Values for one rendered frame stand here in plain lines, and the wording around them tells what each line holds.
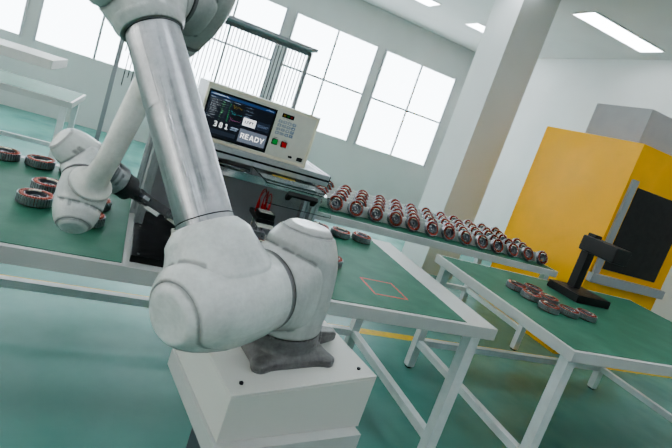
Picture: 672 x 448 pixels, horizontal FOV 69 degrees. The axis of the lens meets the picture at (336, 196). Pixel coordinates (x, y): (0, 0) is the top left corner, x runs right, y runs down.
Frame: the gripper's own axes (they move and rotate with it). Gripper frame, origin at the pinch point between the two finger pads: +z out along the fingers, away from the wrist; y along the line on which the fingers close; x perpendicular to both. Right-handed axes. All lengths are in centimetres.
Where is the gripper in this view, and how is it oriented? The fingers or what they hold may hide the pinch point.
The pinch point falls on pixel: (168, 217)
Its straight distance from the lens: 164.1
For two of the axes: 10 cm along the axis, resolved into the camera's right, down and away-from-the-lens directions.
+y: 7.5, 2.5, -6.1
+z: 4.3, 5.3, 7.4
